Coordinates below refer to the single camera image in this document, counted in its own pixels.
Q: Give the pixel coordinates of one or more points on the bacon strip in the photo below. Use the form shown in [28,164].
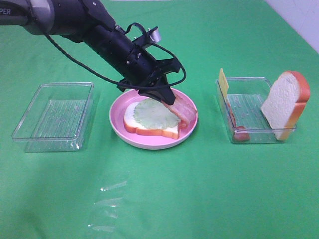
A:
[183,110]
[239,135]

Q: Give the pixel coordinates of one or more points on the pink round plate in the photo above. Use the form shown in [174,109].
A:
[116,118]

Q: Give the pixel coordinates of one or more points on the clear plastic container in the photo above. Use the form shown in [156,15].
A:
[246,95]
[56,118]

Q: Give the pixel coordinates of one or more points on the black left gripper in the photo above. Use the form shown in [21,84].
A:
[150,74]

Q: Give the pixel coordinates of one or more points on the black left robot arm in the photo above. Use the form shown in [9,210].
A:
[88,21]

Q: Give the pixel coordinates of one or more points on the green lettuce leaf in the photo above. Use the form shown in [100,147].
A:
[152,114]

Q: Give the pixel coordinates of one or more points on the left clear plastic container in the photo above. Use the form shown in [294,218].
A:
[56,118]

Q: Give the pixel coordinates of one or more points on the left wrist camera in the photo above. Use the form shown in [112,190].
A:
[152,36]

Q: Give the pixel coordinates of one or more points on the green tablecloth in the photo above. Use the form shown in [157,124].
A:
[205,188]

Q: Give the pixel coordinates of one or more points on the toast bread slice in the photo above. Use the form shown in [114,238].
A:
[132,126]
[285,103]

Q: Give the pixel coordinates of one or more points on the clear plastic film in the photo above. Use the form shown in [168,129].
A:
[105,209]

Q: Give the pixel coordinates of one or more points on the yellow cheese slice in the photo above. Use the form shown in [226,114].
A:
[223,83]

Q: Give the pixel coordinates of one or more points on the right clear plastic container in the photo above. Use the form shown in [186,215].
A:
[246,95]

